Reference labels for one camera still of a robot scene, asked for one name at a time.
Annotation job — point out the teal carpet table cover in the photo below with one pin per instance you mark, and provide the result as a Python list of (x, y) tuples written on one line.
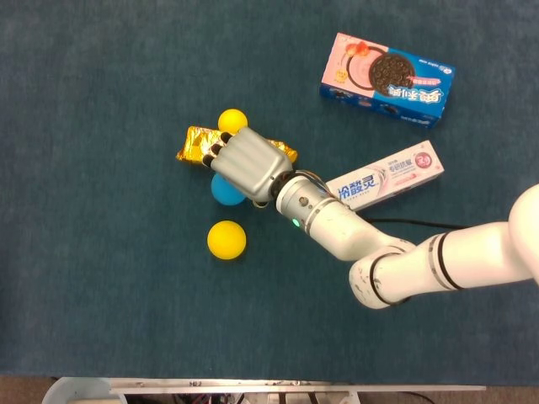
[(126, 294)]

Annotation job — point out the large yellow foam ball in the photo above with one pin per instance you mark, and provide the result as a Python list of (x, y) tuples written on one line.
[(226, 240)]

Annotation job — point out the white pink toothpaste box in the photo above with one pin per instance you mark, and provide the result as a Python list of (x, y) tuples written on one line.
[(391, 172)]

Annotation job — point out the blue Oreo cookie box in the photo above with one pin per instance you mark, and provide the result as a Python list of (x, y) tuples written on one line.
[(387, 80)]

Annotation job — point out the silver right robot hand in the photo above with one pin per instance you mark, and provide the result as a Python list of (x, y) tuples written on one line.
[(252, 164)]

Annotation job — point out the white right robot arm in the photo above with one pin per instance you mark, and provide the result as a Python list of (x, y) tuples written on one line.
[(421, 261)]

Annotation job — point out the gold foil biscuit packet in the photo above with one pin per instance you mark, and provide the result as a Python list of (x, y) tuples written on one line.
[(193, 147)]

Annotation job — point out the silver metal rail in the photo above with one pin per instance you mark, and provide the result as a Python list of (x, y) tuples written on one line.
[(295, 386)]

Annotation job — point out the white round bucket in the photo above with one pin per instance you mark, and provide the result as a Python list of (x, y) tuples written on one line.
[(76, 389)]

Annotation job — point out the small yellow foam ball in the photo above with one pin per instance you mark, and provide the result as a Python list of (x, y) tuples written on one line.
[(231, 119)]

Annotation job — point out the blue foam ball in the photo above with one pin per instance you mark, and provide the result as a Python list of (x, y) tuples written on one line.
[(223, 193)]

